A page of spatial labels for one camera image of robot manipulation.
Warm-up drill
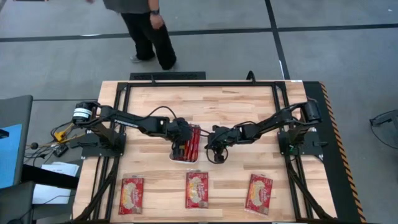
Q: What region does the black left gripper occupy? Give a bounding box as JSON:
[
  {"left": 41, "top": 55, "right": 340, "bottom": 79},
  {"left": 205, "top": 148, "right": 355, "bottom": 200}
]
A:
[{"left": 167, "top": 117, "right": 194, "bottom": 162}]

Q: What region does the white plastic basket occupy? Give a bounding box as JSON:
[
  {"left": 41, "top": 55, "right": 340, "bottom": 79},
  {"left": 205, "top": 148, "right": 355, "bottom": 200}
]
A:
[{"left": 169, "top": 124, "right": 202, "bottom": 165}]

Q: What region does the black perforated panel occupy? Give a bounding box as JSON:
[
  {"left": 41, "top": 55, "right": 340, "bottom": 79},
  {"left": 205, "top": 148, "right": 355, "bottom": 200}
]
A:
[{"left": 129, "top": 71, "right": 206, "bottom": 81}]

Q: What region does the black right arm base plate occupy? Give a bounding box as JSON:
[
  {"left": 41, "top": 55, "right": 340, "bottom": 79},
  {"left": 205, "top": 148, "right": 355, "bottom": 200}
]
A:
[{"left": 277, "top": 130, "right": 325, "bottom": 156}]

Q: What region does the thin black floor cable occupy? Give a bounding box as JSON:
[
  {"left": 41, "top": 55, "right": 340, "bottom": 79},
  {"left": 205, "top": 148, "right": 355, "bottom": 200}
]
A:
[{"left": 369, "top": 124, "right": 398, "bottom": 150}]

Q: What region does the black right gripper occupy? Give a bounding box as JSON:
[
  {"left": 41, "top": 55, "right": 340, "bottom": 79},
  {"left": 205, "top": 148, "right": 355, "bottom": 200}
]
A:
[{"left": 205, "top": 125, "right": 246, "bottom": 164}]

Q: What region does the grey stand foot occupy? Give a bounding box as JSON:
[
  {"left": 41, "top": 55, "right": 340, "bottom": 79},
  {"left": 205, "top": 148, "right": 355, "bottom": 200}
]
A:
[{"left": 369, "top": 108, "right": 398, "bottom": 128}]

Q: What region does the person's hand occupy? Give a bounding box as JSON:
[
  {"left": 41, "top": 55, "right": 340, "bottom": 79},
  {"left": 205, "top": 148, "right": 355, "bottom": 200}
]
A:
[{"left": 149, "top": 14, "right": 165, "bottom": 30}]

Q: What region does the small black box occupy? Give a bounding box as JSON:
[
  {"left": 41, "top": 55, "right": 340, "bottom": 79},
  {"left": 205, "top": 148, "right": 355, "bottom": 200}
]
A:
[{"left": 52, "top": 145, "right": 70, "bottom": 158}]

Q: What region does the white paper sheet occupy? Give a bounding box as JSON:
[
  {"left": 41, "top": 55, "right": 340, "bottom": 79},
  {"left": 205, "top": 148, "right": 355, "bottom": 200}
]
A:
[
  {"left": 32, "top": 183, "right": 76, "bottom": 205},
  {"left": 40, "top": 161, "right": 80, "bottom": 177}
]

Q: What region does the grey monitor with blue screen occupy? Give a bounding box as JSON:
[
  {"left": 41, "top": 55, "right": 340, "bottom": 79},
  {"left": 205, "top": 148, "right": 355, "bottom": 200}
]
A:
[{"left": 0, "top": 95, "right": 34, "bottom": 190}]

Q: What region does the black hazard-striped mat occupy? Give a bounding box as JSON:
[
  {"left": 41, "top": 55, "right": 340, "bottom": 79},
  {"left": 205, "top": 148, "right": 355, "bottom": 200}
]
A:
[{"left": 303, "top": 80, "right": 367, "bottom": 224}]

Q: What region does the person's forearm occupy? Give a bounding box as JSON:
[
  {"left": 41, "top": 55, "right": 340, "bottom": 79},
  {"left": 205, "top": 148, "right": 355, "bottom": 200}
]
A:
[{"left": 148, "top": 0, "right": 161, "bottom": 15}]

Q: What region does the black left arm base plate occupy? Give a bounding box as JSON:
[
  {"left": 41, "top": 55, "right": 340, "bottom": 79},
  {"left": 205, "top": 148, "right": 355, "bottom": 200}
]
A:
[{"left": 70, "top": 133, "right": 126, "bottom": 157}]

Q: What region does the person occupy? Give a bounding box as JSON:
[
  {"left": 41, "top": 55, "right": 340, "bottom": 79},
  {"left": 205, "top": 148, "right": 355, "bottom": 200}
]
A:
[{"left": 85, "top": 0, "right": 177, "bottom": 71}]

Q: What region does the yellow connector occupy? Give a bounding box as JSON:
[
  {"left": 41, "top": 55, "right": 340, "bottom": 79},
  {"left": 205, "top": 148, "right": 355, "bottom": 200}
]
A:
[{"left": 53, "top": 130, "right": 68, "bottom": 142}]

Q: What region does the black desk bar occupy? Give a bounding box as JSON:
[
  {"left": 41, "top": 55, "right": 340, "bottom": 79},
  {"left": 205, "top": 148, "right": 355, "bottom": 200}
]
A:
[{"left": 21, "top": 163, "right": 79, "bottom": 190}]

